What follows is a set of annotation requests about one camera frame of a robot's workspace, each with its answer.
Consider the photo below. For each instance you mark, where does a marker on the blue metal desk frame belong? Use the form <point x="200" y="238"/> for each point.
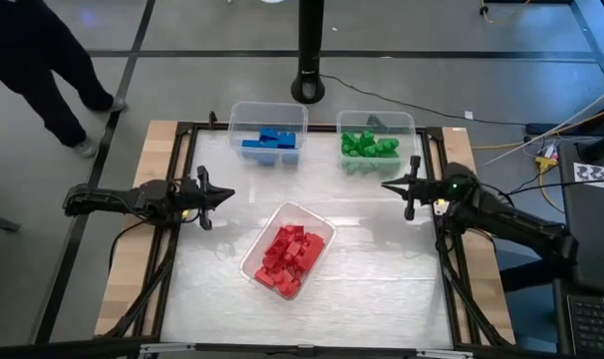
<point x="596" y="40"/>

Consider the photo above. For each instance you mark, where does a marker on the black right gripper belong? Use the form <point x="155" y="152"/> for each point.
<point x="426" y="189"/>

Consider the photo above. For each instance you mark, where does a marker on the large red toy block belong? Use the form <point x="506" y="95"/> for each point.
<point x="312" y="251"/>

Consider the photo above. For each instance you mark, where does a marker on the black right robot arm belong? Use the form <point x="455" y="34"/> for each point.
<point x="511" y="222"/>

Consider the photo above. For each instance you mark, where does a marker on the black pole stand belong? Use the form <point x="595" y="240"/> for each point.
<point x="307" y="50"/>

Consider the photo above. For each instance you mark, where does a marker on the black laptop keyboard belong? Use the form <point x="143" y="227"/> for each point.
<point x="593" y="324"/>

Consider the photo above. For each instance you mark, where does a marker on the clear plastic bin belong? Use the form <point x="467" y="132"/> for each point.
<point x="282" y="212"/>
<point x="352" y="119"/>
<point x="242" y="119"/>

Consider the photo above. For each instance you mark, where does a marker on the small white floor tag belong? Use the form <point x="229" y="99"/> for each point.
<point x="469" y="114"/>

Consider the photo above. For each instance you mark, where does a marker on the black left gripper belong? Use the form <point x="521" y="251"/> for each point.
<point x="197" y="197"/>

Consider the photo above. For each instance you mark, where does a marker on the yellow power plug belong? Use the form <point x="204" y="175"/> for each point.
<point x="545" y="162"/>

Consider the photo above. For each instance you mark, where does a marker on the black frame clamp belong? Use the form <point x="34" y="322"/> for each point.
<point x="377" y="121"/>
<point x="213" y="118"/>

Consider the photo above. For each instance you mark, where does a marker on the dark grey floor object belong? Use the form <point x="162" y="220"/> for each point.
<point x="0" y="222"/>

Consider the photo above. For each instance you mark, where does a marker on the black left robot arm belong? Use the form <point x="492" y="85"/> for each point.
<point x="132" y="199"/>

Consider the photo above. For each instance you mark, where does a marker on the white printed paper sheet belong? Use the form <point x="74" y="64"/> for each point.
<point x="596" y="175"/>

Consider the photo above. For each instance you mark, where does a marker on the person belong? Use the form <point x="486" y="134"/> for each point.
<point x="38" y="75"/>

